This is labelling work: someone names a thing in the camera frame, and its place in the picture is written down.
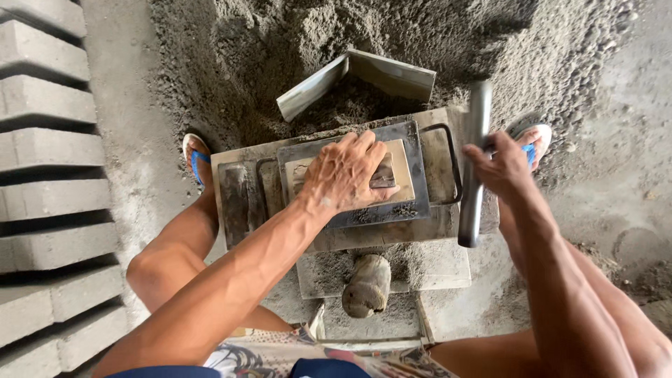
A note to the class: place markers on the dark metal brick mould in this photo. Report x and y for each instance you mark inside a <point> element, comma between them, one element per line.
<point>414,207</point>

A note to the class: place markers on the grey metal pipe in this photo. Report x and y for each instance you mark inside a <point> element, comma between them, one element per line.
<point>475,131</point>

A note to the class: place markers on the wooden mallet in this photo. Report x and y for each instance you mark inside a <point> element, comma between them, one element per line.
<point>367,286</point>

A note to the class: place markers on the dusty wooden work board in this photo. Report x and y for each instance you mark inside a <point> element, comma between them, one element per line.
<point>441,220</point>

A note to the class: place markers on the blue white right flip-flop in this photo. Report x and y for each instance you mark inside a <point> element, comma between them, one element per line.
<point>531,149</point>

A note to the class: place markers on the person's left leg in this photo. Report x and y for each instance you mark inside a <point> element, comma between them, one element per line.
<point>173,262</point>

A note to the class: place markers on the heap of grey cement mix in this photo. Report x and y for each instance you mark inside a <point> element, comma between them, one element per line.
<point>294,47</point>

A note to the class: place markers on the blue white left flip-flop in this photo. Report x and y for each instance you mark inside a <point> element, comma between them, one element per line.
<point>195,157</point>

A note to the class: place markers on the rows of grey concrete bricks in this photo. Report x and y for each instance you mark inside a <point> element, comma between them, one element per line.
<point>47,183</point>

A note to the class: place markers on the grey concrete base slab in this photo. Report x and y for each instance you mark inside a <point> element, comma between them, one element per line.
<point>441,270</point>

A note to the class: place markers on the blue white flip-flop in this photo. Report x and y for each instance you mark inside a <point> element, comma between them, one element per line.
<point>531,149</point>
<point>195,157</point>

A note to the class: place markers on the person's right leg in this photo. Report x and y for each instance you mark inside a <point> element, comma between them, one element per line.
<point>630,325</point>

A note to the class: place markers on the bent metal sheet scoop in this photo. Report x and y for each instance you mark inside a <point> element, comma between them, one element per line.
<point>391,76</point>

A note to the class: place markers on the dark wooden block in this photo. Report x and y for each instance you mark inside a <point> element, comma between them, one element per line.
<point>234,204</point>

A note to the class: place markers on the patterned shorts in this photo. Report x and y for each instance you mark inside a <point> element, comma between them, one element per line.
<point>294,354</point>

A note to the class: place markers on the person's right hand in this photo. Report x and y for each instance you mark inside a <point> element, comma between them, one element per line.
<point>504,170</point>

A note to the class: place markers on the person's leg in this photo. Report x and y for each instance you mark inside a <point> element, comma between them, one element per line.
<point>173,262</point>
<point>630,325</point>

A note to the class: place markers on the person's left hand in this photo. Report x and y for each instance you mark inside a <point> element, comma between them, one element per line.
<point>341,176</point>

